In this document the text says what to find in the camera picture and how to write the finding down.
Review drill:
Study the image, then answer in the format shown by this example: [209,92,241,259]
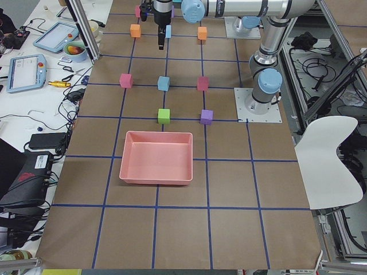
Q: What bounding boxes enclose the aluminium frame post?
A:
[65,0,100,62]

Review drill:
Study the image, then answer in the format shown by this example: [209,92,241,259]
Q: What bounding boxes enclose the orange foam block base side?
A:
[197,26,208,41]

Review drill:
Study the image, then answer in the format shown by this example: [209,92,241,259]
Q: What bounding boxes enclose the cream bowl with lemon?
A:
[88,20,102,42]

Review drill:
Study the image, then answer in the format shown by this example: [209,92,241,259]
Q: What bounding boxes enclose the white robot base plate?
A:
[234,88,282,123]

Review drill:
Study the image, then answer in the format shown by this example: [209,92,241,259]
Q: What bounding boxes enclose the pink foam block left side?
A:
[119,73,133,88]

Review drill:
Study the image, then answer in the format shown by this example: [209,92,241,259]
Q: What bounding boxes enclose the silver robot arm near pink tray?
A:
[181,0,314,115]

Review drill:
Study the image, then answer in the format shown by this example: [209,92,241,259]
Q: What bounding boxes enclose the blue teach pendant upper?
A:
[33,22,79,53]

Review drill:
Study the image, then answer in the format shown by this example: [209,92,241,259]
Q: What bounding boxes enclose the pink plastic tray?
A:
[119,131,193,186]

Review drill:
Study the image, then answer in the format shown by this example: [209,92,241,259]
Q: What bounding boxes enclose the light blue foam block base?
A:
[157,76,170,92]

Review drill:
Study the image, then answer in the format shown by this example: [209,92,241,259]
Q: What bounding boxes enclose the blue teach pendant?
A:
[33,22,79,53]
[6,54,46,93]

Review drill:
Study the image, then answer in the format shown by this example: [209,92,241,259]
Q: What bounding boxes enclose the scissors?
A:
[61,68,84,83]

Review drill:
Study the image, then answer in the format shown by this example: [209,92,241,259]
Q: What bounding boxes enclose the purple foam block near pink tray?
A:
[200,109,213,125]

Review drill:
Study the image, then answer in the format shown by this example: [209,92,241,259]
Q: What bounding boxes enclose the gold cylinder tool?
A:
[48,81,71,88]

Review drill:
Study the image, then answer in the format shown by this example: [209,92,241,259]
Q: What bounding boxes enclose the black box device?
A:
[1,151,53,209]

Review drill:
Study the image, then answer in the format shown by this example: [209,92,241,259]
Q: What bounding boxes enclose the black idle gripper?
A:
[139,0,173,50]

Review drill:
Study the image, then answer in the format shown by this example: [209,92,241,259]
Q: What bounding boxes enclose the pink foam block far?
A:
[135,6,140,18]

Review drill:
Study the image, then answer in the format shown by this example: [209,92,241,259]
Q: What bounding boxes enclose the blue bowl with fruit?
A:
[64,41,88,62]

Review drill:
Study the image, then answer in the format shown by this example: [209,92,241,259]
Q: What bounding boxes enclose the green foam block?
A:
[158,108,170,124]

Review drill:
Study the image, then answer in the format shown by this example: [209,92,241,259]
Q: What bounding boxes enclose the blue teach pendant lower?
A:
[6,54,46,93]

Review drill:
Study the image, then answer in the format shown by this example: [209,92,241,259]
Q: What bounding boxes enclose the magenta foam block near base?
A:
[197,76,209,91]

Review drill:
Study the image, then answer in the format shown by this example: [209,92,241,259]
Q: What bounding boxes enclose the orange foam block window side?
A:
[130,24,142,38]

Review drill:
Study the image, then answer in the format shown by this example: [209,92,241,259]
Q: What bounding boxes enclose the black power adapter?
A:
[28,132,66,150]

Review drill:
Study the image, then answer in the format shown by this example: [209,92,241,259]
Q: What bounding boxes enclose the white chair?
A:
[295,116,363,210]

